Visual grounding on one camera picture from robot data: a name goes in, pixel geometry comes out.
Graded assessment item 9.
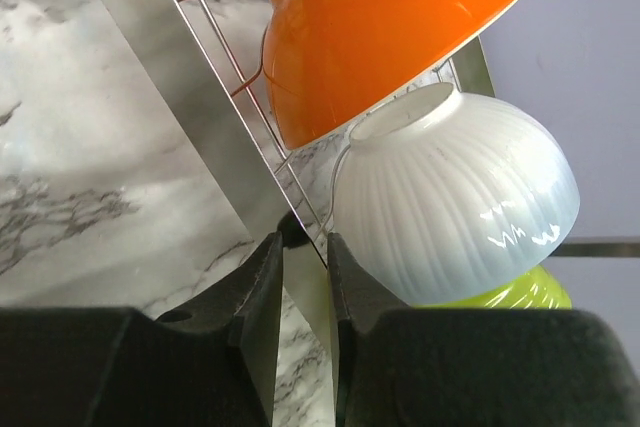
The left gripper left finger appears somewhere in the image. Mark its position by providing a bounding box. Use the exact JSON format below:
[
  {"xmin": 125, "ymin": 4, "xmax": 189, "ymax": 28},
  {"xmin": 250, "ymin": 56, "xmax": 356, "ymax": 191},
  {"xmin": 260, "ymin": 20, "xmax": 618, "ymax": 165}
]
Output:
[{"xmin": 1, "ymin": 233, "xmax": 283, "ymax": 426}]

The lime green white bowl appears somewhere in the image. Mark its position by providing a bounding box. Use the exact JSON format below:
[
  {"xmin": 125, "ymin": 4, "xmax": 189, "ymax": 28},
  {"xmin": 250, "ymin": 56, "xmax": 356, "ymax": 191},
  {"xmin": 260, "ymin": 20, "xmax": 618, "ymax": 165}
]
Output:
[{"xmin": 425, "ymin": 265, "xmax": 572, "ymax": 309}]

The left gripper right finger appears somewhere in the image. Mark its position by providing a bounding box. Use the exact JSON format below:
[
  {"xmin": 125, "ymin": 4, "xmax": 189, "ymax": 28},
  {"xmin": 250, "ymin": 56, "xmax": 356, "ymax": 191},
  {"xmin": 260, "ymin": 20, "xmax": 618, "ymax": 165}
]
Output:
[{"xmin": 328, "ymin": 234, "xmax": 639, "ymax": 426}]

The white orange bowl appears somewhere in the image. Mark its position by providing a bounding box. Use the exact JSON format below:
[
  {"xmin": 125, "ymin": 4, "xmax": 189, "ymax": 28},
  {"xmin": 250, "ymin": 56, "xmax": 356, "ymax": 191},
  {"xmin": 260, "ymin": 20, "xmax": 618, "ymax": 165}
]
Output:
[{"xmin": 262, "ymin": 0, "xmax": 518, "ymax": 150}]

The stainless steel dish rack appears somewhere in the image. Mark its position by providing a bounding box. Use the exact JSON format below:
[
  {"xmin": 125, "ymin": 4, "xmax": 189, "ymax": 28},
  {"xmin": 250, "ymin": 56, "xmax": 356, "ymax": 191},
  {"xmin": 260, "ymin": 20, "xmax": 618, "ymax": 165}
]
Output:
[{"xmin": 0, "ymin": 0, "xmax": 640, "ymax": 427}]

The white grey bottom bowl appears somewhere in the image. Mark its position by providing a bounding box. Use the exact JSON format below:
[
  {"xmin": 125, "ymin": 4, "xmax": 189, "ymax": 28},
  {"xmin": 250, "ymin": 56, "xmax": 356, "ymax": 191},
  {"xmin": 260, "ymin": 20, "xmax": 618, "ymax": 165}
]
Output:
[{"xmin": 333, "ymin": 82, "xmax": 580, "ymax": 306}]

